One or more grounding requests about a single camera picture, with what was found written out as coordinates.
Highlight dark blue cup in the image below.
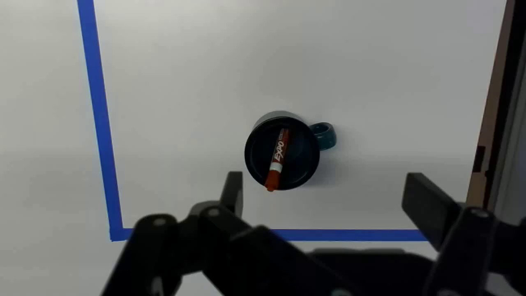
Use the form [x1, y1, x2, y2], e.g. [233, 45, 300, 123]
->
[243, 109, 336, 192]

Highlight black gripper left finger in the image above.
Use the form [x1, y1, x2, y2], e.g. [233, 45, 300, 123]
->
[100, 169, 351, 296]

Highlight orange Expo marker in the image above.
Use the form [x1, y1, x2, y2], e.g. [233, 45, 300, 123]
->
[262, 128, 290, 193]

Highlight blue tape strip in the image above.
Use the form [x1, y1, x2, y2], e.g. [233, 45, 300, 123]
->
[111, 226, 432, 243]
[75, 0, 132, 243]

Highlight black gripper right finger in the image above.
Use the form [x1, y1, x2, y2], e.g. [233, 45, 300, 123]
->
[400, 170, 526, 296]

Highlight wooden post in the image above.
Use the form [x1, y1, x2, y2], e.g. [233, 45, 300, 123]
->
[466, 0, 517, 208]

